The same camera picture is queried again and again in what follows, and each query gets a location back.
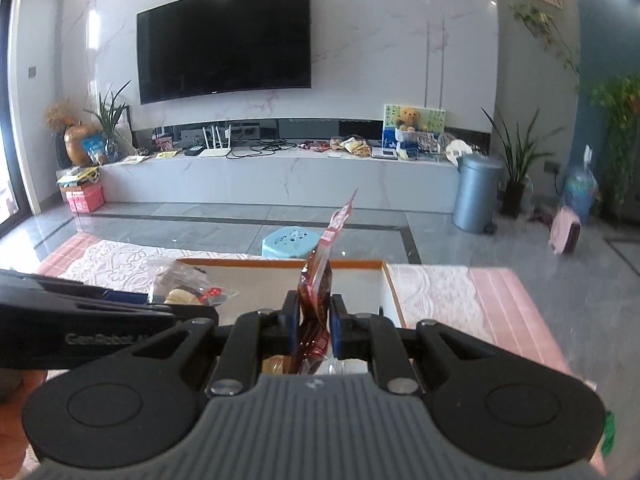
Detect blue grey trash can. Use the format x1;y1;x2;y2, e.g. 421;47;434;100
452;154;506;234

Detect pink case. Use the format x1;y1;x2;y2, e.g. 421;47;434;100
548;206;584;256

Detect dark red snack packet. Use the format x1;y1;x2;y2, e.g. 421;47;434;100
296;187;361;377

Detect long leaf potted plant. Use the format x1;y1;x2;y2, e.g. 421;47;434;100
480;106;566;219

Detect clear bun packet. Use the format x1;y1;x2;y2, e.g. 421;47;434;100
151;264;242;309

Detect teddy bear picture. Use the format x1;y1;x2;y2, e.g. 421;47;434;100
382;104;447;161

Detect green plant in vase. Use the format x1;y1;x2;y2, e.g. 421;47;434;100
84;80;133;162

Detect hanging vine plant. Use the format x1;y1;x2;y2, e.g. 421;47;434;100
509;2;582;92

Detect tall green leafy plant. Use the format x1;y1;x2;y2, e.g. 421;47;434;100
589;74;640;223

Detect pile of snack packets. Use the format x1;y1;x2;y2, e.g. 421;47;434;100
329;135;374;157

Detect light blue plastic stool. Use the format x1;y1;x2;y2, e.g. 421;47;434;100
262;226;321;261

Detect black wall television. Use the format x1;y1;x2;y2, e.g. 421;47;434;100
136;0;314;105

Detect white router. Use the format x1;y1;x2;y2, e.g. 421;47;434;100
198;125;234;158

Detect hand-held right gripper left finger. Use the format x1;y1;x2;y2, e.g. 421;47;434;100
127;291;302;396

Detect dried flower bunch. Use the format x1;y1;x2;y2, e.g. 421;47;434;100
45;100;77;132

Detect large water bottle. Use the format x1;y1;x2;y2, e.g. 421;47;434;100
562;145;599;224

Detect pink lace tablecloth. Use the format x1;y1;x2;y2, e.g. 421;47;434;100
35;232;597;392

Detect orange cardboard box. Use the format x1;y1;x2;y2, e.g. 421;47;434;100
149;258;407;377

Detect white marble tv console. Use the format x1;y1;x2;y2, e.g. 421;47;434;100
97;147;462;207

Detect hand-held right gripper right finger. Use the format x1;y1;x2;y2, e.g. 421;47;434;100
329;294;506;395

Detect golden vase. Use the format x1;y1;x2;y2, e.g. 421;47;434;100
63;121;97;167

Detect person's left hand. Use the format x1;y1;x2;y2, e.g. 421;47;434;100
0;367;48;466

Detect red cardboard box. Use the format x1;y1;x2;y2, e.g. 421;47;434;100
65;183;105;215

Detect black cables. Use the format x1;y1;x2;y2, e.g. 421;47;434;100
226;140;297;160

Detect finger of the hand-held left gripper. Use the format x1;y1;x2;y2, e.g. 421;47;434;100
0;269;221;322

